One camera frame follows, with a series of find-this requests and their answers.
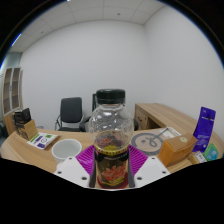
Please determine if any dark brown printed box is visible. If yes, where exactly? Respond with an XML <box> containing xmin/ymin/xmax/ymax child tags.
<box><xmin>12</xmin><ymin>107</ymin><xmax>33</xmax><ymax>131</ymax></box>

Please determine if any orange cardboard box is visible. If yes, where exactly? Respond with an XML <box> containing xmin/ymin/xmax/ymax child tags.
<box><xmin>157</xmin><ymin>133</ymin><xmax>198</xmax><ymax>168</ymax></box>

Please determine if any clear bottle with black cap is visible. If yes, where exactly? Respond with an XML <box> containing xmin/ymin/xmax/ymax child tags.
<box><xmin>87</xmin><ymin>88</ymin><xmax>135</xmax><ymax>190</ymax></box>

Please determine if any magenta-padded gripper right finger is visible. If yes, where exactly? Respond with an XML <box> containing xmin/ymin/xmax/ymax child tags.
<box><xmin>127</xmin><ymin>144</ymin><xmax>171</xmax><ymax>188</ymax></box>

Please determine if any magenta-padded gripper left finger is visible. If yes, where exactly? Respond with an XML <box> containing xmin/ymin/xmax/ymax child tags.
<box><xmin>53</xmin><ymin>144</ymin><xmax>98</xmax><ymax>189</ymax></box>

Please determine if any tan cardboard box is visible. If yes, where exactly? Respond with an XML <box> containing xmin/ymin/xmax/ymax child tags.
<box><xmin>17</xmin><ymin>119</ymin><xmax>39</xmax><ymax>141</ymax></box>

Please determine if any white leaflet with green print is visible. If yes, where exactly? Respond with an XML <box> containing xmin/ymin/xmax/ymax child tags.
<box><xmin>27</xmin><ymin>131</ymin><xmax>59</xmax><ymax>150</ymax></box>

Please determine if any wooden shelf cabinet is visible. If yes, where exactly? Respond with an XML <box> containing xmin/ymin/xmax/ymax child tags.
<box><xmin>0</xmin><ymin>66</ymin><xmax>24</xmax><ymax>136</ymax></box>

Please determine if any wooden side desk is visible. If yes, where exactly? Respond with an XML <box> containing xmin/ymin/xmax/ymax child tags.
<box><xmin>134</xmin><ymin>102</ymin><xmax>201</xmax><ymax>134</ymax></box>

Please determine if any white mug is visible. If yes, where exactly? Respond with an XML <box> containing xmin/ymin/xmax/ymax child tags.
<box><xmin>51</xmin><ymin>138</ymin><xmax>83</xmax><ymax>164</ymax></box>

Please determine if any black padded office chair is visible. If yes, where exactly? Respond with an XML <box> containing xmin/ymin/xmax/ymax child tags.
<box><xmin>54</xmin><ymin>96</ymin><xmax>84</xmax><ymax>133</ymax></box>

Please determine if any ceiling light panel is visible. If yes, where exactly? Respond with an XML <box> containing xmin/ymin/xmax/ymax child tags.
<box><xmin>11</xmin><ymin>32</ymin><xmax>23</xmax><ymax>48</ymax></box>

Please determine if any purple pouch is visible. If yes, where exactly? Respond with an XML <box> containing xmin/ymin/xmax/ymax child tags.
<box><xmin>192</xmin><ymin>106</ymin><xmax>217</xmax><ymax>154</ymax></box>

